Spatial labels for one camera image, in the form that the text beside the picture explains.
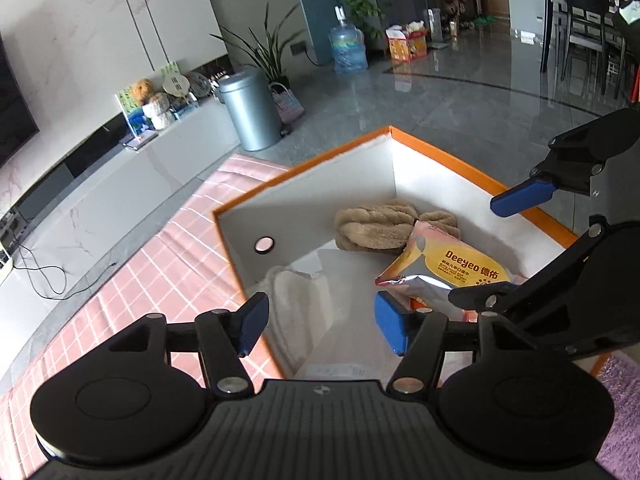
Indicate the silver decorative plate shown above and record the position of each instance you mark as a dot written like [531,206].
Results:
[198,85]

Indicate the orange printed gift box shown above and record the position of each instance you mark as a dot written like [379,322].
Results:
[407,45]

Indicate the teddy bear on stand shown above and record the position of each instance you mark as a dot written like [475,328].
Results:
[157,112]

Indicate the blue water bottle with pump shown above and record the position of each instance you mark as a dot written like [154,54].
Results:
[348,47]

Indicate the clear-wrapped white tissue pack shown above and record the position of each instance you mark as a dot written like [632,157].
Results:
[345,340]

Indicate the long-leaf green floor plant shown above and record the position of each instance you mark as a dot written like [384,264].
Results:
[265,50]

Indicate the grey metal trash can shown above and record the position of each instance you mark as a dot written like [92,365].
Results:
[252,110]

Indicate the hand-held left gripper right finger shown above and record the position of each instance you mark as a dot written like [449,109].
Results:
[390,325]

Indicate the small brown teddy bear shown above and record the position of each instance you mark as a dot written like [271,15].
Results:
[140,91]

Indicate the pink checkered tablecloth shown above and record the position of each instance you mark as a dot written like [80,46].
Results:
[150,270]

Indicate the pastel woven basket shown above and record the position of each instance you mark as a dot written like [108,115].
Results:
[287,102]

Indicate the black dining chair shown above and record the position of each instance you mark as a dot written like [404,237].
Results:
[585,20]

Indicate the black wall television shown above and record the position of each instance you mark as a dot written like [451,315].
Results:
[12,110]

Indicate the orange silver wipes packet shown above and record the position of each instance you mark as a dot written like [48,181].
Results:
[450,265]

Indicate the white marble television console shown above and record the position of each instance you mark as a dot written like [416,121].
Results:
[125,175]

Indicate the green blue picture card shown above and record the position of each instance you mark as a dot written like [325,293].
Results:
[136,117]

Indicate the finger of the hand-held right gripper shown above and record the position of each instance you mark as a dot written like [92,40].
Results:
[575,290]
[522,197]

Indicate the orange cardboard box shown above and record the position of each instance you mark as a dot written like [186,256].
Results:
[310,195]

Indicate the round paper fan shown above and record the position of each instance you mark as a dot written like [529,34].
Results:
[177,87]

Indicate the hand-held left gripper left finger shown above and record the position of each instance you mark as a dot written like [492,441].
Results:
[252,322]

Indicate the purple shaggy rug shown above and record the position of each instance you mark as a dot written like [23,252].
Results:
[622,410]

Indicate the clear acrylic stand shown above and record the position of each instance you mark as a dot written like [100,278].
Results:
[140,140]

